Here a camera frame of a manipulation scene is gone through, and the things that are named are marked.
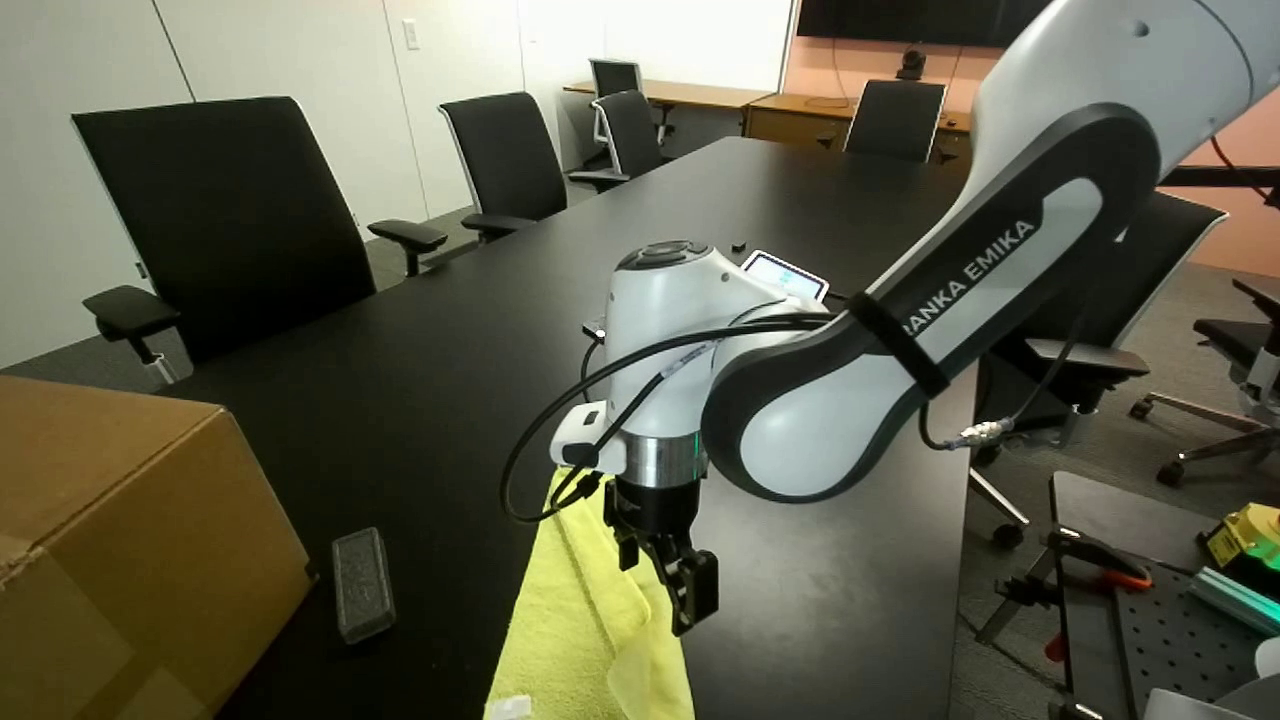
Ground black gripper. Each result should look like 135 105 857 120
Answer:
598 475 725 642

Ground yellow green towel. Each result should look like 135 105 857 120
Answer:
480 466 698 720

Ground grey whiteboard eraser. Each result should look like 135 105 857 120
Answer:
326 526 398 649

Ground black white-framed office chair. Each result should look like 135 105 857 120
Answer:
567 84 671 194

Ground wooden sideboard cabinet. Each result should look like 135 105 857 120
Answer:
565 78 985 171

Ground brown cardboard box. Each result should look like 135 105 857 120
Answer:
0 373 316 720

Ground large black office chair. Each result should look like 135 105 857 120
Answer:
70 92 451 391

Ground teal plastic item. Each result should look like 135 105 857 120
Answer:
1186 566 1280 642

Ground yellow green small box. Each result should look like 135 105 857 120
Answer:
1199 499 1280 575

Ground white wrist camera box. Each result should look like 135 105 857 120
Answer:
547 396 615 474

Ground red handled pliers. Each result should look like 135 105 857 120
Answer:
1046 520 1161 599

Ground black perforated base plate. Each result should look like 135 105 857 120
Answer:
1046 469 1280 720

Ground black wall television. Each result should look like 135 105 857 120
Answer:
794 0 1057 49

